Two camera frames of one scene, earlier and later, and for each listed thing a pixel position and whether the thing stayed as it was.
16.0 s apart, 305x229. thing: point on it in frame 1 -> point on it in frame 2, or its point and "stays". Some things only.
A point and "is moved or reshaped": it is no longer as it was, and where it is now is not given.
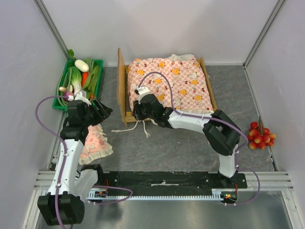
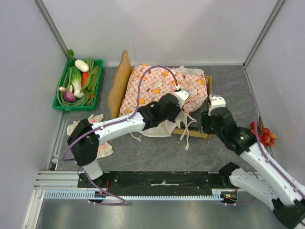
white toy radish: [82, 66] stays
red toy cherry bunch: [259, 137] stays
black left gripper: [102, 113] -> [178, 109]
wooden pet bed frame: [126, 110] is moved or reshaped
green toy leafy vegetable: [90, 83] stays
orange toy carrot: [85, 75] stays
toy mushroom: [63, 89] stays
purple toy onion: [67, 93] stays
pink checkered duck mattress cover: [178, 81] is moved or reshaped
